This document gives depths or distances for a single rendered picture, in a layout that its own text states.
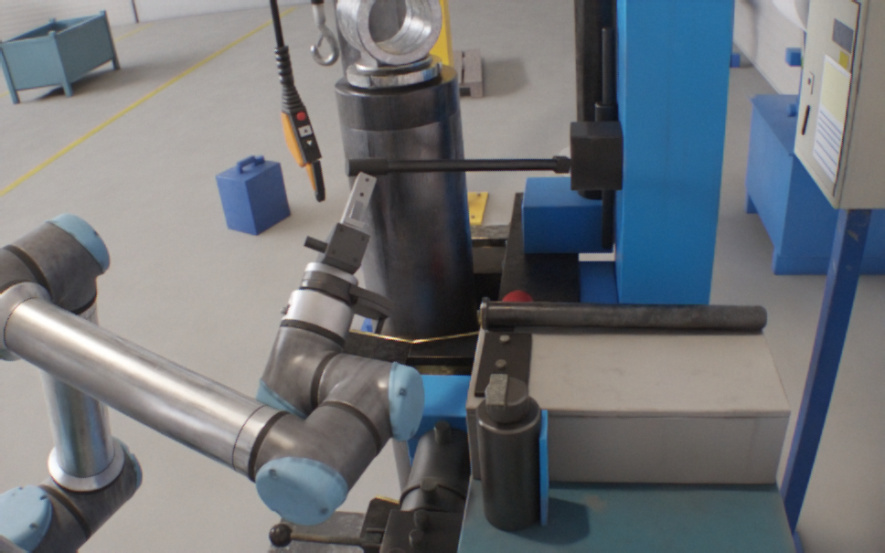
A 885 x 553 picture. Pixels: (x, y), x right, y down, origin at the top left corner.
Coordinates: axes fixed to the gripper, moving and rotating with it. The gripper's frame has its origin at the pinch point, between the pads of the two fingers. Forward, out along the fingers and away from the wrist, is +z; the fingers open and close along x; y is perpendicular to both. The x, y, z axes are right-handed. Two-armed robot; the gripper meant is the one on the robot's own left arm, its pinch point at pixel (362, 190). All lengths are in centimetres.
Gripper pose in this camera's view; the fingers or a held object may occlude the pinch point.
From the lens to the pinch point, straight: 107.6
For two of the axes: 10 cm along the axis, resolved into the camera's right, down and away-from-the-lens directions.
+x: -3.2, 2.3, 9.2
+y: -9.1, -3.5, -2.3
